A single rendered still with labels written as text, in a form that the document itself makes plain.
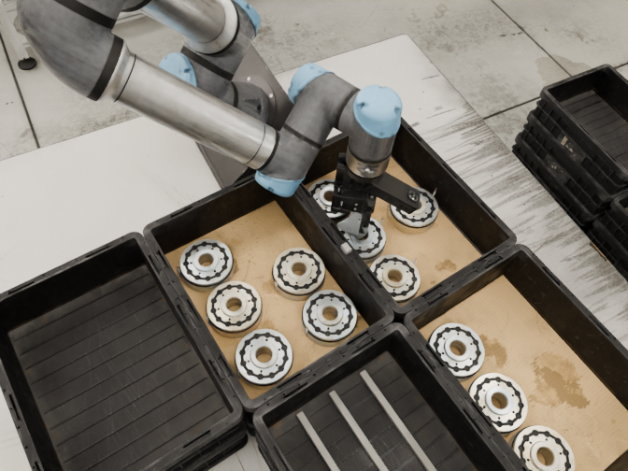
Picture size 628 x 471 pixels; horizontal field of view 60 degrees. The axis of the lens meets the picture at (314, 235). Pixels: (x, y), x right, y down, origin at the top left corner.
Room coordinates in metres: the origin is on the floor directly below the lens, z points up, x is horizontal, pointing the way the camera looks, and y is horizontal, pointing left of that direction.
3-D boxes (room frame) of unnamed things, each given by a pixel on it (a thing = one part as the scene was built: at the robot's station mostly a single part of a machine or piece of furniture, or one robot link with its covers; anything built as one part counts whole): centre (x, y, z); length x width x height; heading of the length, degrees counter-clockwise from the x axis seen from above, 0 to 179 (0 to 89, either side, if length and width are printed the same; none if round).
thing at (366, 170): (0.62, -0.08, 1.07); 0.08 x 0.08 x 0.05
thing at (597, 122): (1.31, -0.91, 0.37); 0.40 x 0.30 x 0.45; 33
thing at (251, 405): (0.45, 0.08, 0.92); 0.40 x 0.30 x 0.02; 39
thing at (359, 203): (0.62, -0.07, 0.99); 0.09 x 0.08 x 0.12; 87
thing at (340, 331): (0.41, -0.05, 0.86); 0.10 x 0.10 x 0.01
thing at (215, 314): (0.41, 0.13, 0.86); 0.10 x 0.10 x 0.01
